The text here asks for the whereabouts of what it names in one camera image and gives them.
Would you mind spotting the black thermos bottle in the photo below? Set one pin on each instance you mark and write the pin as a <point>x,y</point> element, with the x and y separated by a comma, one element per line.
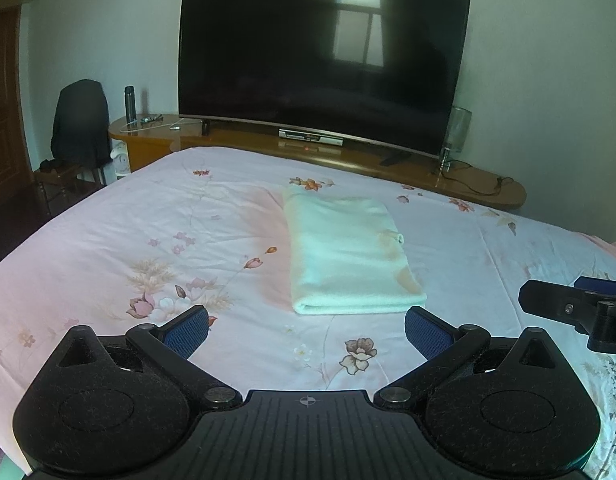
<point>130,102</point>

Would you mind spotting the wooden television cabinet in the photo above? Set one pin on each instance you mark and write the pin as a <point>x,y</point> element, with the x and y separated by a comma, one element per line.
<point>248,140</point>

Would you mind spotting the glass table lamp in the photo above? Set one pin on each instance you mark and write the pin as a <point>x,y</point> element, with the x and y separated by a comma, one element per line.
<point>458,127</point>

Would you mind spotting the brown wooden door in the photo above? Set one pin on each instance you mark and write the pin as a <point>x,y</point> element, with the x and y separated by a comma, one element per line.
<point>3,110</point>

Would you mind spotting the black jacket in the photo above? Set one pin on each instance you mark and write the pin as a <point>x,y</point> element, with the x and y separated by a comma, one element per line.
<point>80,120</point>

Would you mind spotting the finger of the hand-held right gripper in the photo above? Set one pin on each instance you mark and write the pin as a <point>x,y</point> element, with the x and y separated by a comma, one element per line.
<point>553,300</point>

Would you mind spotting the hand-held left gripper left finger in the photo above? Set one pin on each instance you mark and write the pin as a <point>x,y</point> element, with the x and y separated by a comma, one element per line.
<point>188,334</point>

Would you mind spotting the eyeglasses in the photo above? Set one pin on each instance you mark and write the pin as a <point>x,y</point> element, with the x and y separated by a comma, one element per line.
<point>150,120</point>

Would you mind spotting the silver set-top box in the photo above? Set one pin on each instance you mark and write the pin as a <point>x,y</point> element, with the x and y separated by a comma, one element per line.
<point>310,136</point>

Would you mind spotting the wooden chair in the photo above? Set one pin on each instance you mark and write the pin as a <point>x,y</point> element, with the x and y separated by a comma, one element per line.
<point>63,176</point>

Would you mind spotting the white knitted sweater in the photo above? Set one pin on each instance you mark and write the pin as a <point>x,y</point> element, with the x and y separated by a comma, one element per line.
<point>343,255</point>

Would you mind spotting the black curved television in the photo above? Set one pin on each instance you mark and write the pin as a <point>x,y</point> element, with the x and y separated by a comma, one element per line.
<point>313,60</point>

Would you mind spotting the pink floral bedsheet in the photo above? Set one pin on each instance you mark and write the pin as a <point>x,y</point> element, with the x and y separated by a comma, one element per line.
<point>138,220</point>

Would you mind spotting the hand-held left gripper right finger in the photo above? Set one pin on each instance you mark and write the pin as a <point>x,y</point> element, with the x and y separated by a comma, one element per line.
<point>427,334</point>

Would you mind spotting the small white appliance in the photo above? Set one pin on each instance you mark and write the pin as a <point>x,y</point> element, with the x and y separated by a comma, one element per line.
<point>120,160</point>

